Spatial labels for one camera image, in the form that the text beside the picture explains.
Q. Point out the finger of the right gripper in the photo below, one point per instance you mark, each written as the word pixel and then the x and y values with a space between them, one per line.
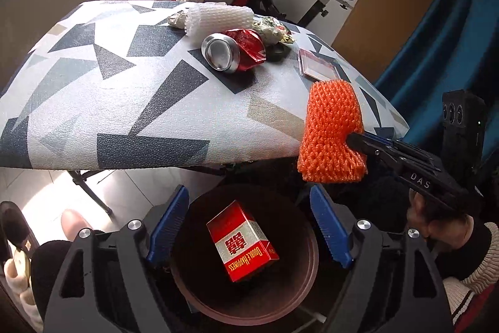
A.
pixel 354 142
pixel 374 142

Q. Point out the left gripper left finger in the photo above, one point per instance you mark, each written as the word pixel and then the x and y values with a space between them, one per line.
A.
pixel 105 281

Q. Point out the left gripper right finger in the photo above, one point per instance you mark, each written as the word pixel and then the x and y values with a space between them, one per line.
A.
pixel 392 283

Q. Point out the orange foam fruit net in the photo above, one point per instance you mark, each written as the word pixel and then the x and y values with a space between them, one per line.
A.
pixel 333 113

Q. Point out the clear plastic card case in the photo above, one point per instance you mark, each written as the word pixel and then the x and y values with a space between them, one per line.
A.
pixel 315 68

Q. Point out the gold foil wrapper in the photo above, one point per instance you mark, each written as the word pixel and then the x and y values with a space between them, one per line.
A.
pixel 286 34

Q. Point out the red cigarette pack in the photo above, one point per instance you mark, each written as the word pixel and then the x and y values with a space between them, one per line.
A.
pixel 240 242

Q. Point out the white plastic wrap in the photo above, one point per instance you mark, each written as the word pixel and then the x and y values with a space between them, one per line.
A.
pixel 271 29

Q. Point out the crushed red soda can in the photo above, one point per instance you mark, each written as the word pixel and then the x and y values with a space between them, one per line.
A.
pixel 237 50

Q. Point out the white foam fruit net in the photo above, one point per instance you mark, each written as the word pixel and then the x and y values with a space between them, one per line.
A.
pixel 204 19

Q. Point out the white tissue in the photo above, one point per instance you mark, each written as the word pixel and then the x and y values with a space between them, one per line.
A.
pixel 178 19

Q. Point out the black round lid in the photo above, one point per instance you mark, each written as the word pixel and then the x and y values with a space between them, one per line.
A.
pixel 277 52

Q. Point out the brown round trash bin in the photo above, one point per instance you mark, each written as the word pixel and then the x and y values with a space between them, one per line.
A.
pixel 266 295

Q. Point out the person's right hand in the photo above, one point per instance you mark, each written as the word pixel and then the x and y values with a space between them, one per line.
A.
pixel 456 233

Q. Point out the white fuzzy slipper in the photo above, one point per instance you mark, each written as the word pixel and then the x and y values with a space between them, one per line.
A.
pixel 17 272

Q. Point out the black shoe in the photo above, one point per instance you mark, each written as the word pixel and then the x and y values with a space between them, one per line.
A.
pixel 14 229

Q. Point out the blue curtain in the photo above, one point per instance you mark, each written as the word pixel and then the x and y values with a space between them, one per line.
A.
pixel 454 47

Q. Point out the geometric patterned table cover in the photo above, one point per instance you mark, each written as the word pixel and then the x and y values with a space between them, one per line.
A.
pixel 113 86

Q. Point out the black camera box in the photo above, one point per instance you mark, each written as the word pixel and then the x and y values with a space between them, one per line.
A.
pixel 464 120

